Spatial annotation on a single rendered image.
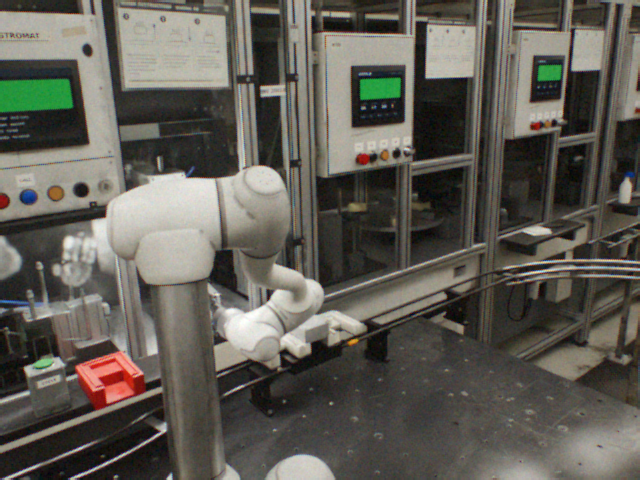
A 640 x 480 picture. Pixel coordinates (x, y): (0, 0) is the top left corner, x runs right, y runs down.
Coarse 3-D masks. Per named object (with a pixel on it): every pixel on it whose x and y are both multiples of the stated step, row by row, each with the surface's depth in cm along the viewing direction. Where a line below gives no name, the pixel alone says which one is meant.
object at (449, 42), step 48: (336, 0) 177; (384, 0) 189; (432, 0) 203; (432, 48) 207; (432, 96) 214; (432, 144) 220; (480, 144) 239; (336, 192) 194; (384, 192) 209; (480, 192) 247; (336, 240) 199; (384, 240) 215; (480, 240) 255; (336, 288) 204
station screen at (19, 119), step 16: (0, 80) 120; (16, 80) 122; (32, 80) 124; (0, 112) 121; (16, 112) 123; (32, 112) 125; (48, 112) 127; (64, 112) 129; (0, 128) 122; (16, 128) 124; (32, 128) 126; (48, 128) 128; (64, 128) 130; (80, 128) 132
